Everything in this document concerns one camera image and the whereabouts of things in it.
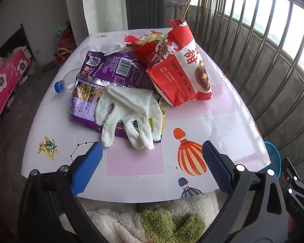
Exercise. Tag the purple pictured snack bag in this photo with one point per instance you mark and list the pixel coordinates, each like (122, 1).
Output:
(84, 103)

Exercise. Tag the white cotton glove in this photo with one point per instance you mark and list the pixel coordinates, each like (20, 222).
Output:
(152, 114)
(109, 106)

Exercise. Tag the red plastic wrapper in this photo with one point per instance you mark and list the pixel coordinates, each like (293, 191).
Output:
(147, 52)

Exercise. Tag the green fluffy cloth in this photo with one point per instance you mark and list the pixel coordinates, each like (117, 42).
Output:
(167, 226)

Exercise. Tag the dark cabinet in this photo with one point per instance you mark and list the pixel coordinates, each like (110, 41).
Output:
(144, 7)

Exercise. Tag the teal cloth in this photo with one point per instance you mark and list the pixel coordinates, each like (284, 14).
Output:
(62, 29)

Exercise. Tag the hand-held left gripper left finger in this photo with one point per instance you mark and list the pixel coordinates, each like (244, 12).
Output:
(87, 167)

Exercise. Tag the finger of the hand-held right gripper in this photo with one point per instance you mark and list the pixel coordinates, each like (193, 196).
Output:
(290, 168)

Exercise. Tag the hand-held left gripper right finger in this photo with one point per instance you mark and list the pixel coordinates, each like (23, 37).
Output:
(217, 167)

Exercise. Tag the teal plastic basket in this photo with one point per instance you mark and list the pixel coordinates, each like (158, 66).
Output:
(273, 159)

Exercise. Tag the white fluffy garment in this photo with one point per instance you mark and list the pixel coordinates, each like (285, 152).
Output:
(111, 225)

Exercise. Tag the pink floral blanket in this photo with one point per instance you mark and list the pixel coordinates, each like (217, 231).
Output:
(5, 81)

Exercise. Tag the red cloth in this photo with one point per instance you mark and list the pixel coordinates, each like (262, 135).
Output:
(68, 38)

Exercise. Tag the clear bottle with blue cap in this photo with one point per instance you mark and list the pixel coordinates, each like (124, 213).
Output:
(59, 86)

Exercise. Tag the white patterned curtain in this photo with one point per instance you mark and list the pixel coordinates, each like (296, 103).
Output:
(103, 5)

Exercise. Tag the purple barcode snack bag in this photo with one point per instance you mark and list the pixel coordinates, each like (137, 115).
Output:
(116, 68)

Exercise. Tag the metal balcony railing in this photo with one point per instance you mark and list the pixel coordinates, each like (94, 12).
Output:
(255, 55)

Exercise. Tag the yellow stick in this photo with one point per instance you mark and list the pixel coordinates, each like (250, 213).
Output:
(188, 5)

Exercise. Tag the dark wooden bed frame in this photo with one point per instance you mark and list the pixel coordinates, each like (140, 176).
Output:
(17, 38)

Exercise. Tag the red and white snack bag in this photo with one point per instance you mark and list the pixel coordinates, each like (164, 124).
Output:
(182, 63)

